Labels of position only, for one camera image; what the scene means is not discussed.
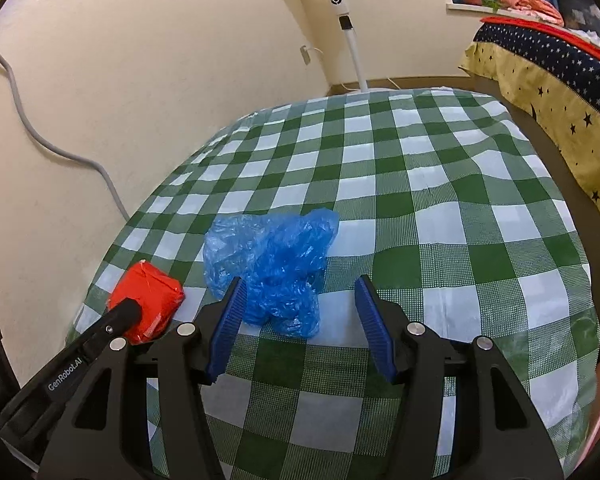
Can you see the folded pink cloth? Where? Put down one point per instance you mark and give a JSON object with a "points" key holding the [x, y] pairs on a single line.
{"points": [[530, 5]]}

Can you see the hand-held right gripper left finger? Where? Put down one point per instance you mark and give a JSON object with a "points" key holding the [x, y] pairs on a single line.
{"points": [[227, 330]]}

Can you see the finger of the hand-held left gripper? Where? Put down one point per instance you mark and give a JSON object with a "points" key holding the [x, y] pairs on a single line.
{"points": [[122, 317]]}

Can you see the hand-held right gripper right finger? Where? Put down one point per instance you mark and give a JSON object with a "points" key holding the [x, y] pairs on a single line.
{"points": [[375, 330]]}

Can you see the green checked tablecloth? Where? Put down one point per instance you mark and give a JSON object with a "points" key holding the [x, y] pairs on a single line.
{"points": [[405, 185]]}

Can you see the blue plastic bag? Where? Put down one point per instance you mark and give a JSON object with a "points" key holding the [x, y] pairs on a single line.
{"points": [[275, 260]]}

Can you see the navy star blanket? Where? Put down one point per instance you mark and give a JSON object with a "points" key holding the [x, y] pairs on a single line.
{"points": [[530, 45]]}

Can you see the white windowsill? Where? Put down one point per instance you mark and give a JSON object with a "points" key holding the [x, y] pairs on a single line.
{"points": [[467, 7]]}

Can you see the red packet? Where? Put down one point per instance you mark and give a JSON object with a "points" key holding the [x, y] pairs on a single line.
{"points": [[150, 290]]}

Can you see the white standing fan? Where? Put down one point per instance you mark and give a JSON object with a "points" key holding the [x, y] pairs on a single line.
{"points": [[352, 45]]}

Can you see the white wall socket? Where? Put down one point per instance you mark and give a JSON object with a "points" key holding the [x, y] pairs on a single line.
{"points": [[305, 55]]}

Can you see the yellow star bed skirt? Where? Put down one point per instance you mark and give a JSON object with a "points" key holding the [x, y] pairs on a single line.
{"points": [[570, 130]]}

